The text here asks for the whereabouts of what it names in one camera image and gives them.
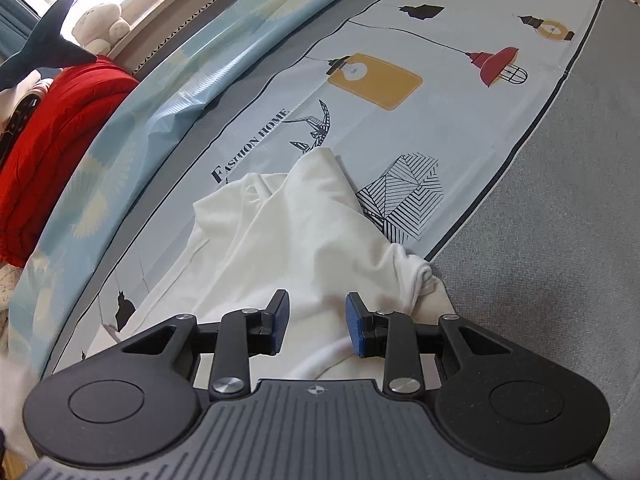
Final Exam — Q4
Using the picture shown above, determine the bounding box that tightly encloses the printed deer pattern sheet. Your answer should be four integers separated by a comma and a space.
46, 0, 603, 372

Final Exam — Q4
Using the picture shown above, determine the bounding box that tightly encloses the light blue folded sheet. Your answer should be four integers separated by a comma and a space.
9, 0, 335, 375

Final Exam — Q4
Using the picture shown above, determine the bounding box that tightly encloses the red folded blanket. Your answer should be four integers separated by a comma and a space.
1, 56, 138, 268

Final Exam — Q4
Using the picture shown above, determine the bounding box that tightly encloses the blue curtain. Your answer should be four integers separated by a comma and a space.
0, 0, 39, 60

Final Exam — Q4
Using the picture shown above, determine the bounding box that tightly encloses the white plush toy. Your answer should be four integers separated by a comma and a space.
72, 3, 131, 55

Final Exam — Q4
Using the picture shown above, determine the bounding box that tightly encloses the cream folded quilt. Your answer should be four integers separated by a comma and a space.
0, 261, 23, 356

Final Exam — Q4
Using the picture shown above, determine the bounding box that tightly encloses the white folded bedding stack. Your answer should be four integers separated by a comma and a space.
0, 70, 53, 166

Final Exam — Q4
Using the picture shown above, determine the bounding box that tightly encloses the dark teal shark plush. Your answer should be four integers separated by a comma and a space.
0, 0, 98, 91

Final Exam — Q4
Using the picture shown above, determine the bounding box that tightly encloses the white small garment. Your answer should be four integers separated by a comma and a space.
90, 148, 452, 380

